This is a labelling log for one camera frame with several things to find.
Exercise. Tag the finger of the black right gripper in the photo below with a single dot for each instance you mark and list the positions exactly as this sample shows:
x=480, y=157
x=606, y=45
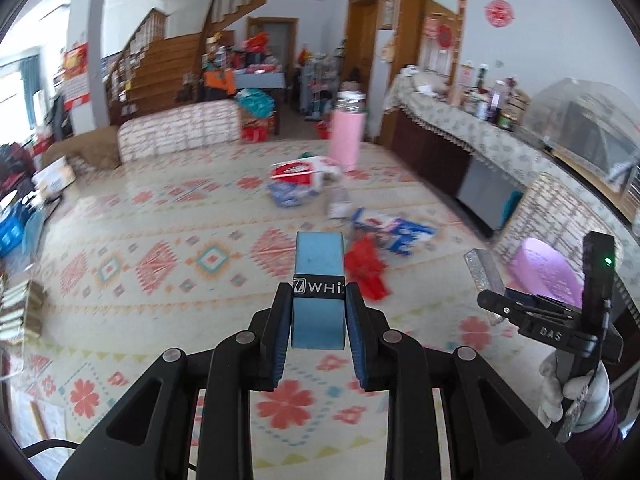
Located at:
x=517, y=307

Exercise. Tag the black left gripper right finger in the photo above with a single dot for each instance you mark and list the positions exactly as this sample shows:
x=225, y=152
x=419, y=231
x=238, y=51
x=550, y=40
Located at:
x=450, y=415

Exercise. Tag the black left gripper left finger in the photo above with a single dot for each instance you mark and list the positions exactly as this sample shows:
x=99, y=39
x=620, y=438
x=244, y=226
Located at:
x=190, y=413

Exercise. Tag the grey silver small box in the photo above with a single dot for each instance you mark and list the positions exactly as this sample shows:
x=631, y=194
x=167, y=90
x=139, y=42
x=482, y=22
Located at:
x=487, y=279

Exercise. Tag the blue white package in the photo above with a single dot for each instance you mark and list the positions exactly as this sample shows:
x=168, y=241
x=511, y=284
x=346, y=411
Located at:
x=395, y=234

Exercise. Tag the red plastic wrapper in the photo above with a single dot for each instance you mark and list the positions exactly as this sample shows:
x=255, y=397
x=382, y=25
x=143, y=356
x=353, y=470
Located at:
x=363, y=267

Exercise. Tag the light blue small box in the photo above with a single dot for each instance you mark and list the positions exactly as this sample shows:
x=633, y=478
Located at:
x=319, y=292

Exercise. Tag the blue Vinda tissue wrapper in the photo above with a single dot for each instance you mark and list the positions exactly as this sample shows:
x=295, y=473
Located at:
x=288, y=195

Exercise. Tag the white gloved hand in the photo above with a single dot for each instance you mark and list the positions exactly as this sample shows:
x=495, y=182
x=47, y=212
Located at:
x=592, y=389

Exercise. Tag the purple plastic basket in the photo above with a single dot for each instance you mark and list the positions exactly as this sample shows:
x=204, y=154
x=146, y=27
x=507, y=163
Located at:
x=541, y=270

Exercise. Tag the clear mesh food cover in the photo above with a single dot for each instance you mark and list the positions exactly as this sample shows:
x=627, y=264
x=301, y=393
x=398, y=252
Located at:
x=593, y=124

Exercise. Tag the sideboard with patterned cloth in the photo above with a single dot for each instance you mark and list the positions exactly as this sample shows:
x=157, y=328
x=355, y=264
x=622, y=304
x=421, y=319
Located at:
x=410, y=115

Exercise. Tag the blue box at left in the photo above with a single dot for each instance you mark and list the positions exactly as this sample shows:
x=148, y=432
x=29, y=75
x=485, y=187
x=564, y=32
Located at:
x=12, y=227

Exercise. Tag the white leaflet box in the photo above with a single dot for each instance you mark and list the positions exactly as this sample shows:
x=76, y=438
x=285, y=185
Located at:
x=339, y=203

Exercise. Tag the white tissue box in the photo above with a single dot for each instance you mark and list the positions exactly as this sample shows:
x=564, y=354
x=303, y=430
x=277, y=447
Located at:
x=52, y=180

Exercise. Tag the pink thermos bottle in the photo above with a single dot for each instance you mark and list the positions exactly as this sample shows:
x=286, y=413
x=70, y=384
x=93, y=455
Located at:
x=349, y=118

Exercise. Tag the red white KFC box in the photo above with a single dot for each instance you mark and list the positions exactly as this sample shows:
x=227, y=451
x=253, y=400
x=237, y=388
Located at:
x=312, y=171

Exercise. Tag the brown cushion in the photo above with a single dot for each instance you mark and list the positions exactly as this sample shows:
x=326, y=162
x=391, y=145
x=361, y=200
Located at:
x=98, y=148

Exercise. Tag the patterned chair across table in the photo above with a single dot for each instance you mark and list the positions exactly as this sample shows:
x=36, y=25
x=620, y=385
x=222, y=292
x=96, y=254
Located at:
x=183, y=128

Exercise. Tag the wooden staircase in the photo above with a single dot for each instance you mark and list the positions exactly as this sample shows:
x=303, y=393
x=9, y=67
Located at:
x=155, y=72

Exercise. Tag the red wall calendar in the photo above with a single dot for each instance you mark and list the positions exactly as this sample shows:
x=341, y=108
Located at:
x=75, y=87

